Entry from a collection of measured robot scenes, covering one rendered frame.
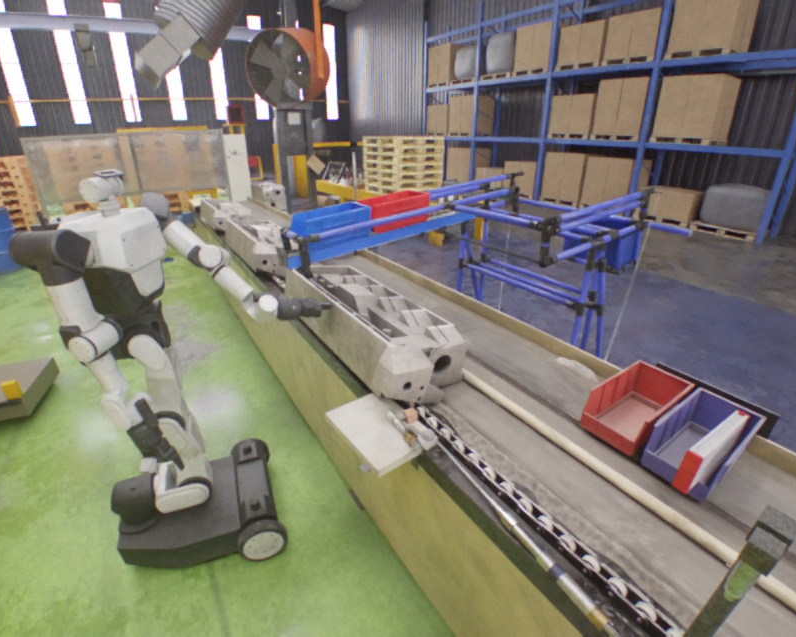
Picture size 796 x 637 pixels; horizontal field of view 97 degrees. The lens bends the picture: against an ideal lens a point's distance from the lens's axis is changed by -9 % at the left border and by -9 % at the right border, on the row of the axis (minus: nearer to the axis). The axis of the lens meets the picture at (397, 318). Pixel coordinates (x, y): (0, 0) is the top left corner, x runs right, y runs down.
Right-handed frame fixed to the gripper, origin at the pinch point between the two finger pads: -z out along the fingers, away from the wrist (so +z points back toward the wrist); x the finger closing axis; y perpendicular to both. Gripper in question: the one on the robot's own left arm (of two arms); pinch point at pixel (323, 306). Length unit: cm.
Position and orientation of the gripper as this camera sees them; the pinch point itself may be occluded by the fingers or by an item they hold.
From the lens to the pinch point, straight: 157.0
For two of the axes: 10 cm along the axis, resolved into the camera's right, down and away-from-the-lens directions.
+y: -1.4, 9.3, 3.4
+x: -5.5, -3.6, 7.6
